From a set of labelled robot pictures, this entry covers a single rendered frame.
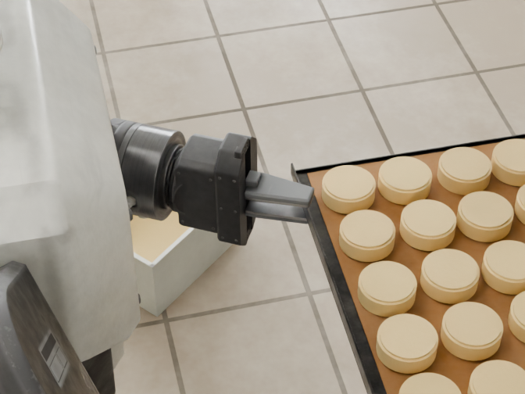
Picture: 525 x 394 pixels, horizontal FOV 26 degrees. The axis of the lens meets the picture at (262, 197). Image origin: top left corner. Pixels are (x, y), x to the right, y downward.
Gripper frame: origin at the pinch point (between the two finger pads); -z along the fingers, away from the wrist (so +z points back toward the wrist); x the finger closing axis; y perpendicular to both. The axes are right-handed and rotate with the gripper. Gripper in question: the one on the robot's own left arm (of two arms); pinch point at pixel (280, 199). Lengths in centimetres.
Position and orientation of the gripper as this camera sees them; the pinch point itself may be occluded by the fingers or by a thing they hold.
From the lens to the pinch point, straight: 106.4
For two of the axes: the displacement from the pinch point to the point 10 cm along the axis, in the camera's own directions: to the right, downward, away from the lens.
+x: -0.1, -7.1, -7.0
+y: 3.0, -6.7, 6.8
